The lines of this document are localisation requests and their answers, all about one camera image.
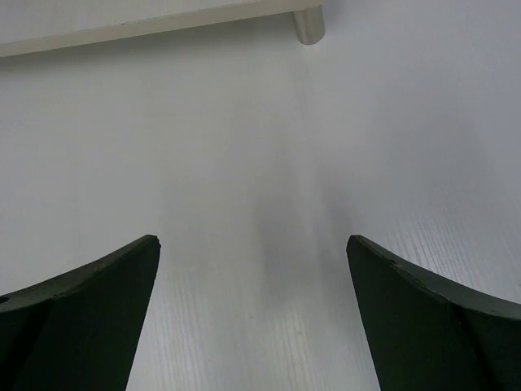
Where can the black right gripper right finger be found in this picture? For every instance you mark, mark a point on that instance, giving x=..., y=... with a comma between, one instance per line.
x=427, y=332

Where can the white two-tier shelf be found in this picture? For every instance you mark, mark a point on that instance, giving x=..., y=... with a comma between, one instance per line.
x=36, y=26

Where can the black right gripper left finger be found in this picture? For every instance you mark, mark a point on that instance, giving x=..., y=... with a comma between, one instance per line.
x=79, y=330

